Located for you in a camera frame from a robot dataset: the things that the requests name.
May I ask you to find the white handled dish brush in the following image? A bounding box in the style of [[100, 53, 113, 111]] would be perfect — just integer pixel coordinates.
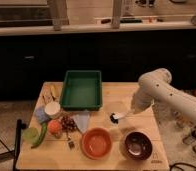
[[110, 111, 132, 124]]

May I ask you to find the red bowl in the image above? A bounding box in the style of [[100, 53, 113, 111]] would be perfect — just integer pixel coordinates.
[[81, 128, 112, 160]]

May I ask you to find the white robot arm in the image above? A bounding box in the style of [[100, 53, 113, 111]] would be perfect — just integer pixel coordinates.
[[131, 68, 196, 124]]

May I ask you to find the dark brown bowl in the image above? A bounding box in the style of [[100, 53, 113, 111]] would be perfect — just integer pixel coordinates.
[[124, 132, 153, 160]]

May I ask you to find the green plastic tray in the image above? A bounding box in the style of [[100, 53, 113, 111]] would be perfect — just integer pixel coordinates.
[[60, 70, 102, 111]]

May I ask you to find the grey triangular cloth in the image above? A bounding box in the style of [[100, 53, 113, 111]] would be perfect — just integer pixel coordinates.
[[73, 111, 90, 133]]

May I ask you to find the yellow banana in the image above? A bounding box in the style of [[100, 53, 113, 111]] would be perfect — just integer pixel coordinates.
[[50, 85, 57, 101]]

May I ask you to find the bunch of dark grapes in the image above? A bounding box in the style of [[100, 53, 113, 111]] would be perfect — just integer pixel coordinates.
[[61, 116, 77, 132]]

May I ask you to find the white round lid jar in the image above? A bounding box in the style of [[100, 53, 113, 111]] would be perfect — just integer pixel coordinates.
[[44, 101, 61, 119]]

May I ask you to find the orange fruit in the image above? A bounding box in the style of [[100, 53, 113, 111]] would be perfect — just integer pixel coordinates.
[[47, 120, 62, 135]]

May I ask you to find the light green cup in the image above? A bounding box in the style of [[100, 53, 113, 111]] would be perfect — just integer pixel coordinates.
[[22, 127, 39, 144]]

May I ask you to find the black chair frame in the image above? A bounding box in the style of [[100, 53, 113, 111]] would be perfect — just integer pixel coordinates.
[[0, 119, 26, 171]]

